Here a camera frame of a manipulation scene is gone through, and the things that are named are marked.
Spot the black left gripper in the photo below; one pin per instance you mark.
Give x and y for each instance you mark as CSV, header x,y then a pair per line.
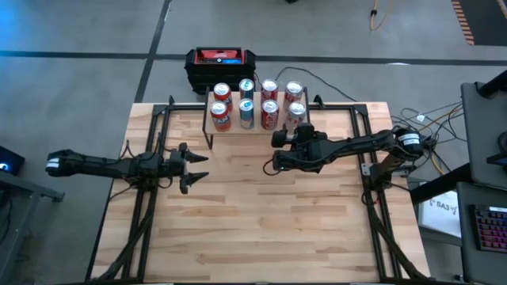
x,y
174,166

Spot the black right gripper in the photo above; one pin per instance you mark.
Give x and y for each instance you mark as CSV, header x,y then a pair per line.
x,y
305,154

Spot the silver Diet Coke can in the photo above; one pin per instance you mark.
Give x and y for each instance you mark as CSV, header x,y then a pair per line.
x,y
296,116
293,93

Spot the red and black Coca-Cola can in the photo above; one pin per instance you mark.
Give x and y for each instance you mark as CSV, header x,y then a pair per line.
x,y
269,116

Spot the blue silver Red Bull can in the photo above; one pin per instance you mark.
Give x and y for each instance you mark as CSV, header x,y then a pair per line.
x,y
246,89
246,115

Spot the red strawberry Fanta can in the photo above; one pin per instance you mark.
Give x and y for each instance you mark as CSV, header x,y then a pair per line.
x,y
222,94
220,118

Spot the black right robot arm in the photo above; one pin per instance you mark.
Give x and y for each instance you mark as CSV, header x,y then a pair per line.
x,y
368,144

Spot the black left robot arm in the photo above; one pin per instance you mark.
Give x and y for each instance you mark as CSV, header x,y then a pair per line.
x,y
99,166

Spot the wooden shelf with black legs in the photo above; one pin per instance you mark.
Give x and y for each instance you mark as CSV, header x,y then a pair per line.
x,y
237,128

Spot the black power strip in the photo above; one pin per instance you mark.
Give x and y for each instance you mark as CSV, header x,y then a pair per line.
x,y
428,140

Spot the black table beam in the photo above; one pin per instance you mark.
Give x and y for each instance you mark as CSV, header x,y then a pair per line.
x,y
439,184

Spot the grey metal table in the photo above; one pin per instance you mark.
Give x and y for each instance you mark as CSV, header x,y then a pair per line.
x,y
39,190

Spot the white SA3 sign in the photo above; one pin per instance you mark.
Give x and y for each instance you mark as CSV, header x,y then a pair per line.
x,y
439,215

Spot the black device with blue light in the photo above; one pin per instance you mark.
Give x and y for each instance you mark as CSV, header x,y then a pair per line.
x,y
12,162

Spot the grey computer desk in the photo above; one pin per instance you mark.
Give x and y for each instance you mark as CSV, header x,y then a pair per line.
x,y
465,237

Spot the black desk device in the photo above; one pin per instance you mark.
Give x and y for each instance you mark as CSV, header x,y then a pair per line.
x,y
499,158

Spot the black backlit keyboard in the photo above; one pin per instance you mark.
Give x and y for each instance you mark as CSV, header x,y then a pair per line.
x,y
491,229

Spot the black mat with striped edge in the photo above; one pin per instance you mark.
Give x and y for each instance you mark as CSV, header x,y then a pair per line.
x,y
487,20

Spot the black aluminium table frame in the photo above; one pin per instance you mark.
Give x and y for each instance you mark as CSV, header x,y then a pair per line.
x,y
186,107

